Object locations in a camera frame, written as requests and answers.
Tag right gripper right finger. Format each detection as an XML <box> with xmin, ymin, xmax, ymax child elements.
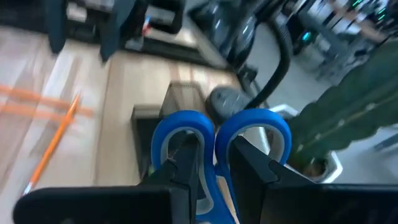
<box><xmin>231</xmin><ymin>136</ymin><xmax>398</xmax><ymax>224</ymax></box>

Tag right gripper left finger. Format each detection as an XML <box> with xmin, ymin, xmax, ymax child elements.
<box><xmin>12</xmin><ymin>134</ymin><xmax>200</xmax><ymax>224</ymax></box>

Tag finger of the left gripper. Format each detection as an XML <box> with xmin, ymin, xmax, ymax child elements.
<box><xmin>42</xmin><ymin>0</ymin><xmax>68</xmax><ymax>54</ymax></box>
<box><xmin>98</xmin><ymin>0</ymin><xmax>147</xmax><ymax>62</ymax></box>

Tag blue handled scissors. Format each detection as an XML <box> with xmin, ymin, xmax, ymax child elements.
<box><xmin>150</xmin><ymin>108</ymin><xmax>294</xmax><ymax>224</ymax></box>

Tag black mesh desk organizer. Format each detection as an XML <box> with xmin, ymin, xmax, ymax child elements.
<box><xmin>130</xmin><ymin>80</ymin><xmax>219</xmax><ymax>182</ymax></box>

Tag white hexagonal plant pot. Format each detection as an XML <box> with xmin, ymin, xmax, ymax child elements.
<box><xmin>266</xmin><ymin>103</ymin><xmax>343</xmax><ymax>184</ymax></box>

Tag green cactus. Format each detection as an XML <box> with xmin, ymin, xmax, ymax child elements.
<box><xmin>287</xmin><ymin>39</ymin><xmax>398</xmax><ymax>169</ymax></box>

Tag black tape dispenser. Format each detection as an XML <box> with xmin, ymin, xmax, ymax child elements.
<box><xmin>188</xmin><ymin>0</ymin><xmax>294</xmax><ymax>126</ymax></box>

